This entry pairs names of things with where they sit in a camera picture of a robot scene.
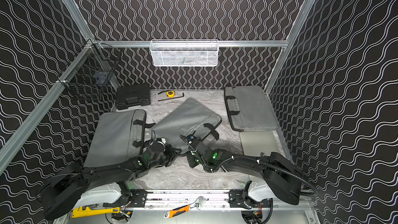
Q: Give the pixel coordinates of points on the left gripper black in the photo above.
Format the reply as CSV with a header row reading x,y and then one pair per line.
x,y
169,156

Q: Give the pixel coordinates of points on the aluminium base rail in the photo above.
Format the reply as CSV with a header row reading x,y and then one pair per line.
x,y
215,200

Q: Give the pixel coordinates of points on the black hex key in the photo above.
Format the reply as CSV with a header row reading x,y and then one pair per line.
x,y
175,97

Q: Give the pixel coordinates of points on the yellow pipe wrench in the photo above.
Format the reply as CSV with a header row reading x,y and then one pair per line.
x,y
86,211

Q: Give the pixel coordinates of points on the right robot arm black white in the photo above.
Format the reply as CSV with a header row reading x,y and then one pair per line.
x,y
280,175

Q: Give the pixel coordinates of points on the silver laptop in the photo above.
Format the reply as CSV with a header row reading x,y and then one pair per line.
x,y
255,143

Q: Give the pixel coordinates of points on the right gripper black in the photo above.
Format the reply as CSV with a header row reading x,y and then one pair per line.
x,y
191,149

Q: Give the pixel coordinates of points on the white wire mesh basket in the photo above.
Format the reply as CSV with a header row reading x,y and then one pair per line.
x,y
184,52

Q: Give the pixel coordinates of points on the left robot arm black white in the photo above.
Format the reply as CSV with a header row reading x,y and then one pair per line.
x,y
60,193

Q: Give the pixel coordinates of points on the orange adjustable wrench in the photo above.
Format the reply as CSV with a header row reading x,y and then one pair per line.
x,y
183,209

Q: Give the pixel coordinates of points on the yellow tape measure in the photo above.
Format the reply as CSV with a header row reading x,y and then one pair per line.
x,y
169,93

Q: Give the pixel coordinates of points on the grey zippered laptop bag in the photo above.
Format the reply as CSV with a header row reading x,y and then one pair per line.
x,y
248,109

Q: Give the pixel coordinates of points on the black plastic tool case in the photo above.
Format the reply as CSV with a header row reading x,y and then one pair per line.
x,y
133,95

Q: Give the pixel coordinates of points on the black wire basket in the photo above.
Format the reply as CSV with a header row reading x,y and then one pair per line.
x,y
92,75

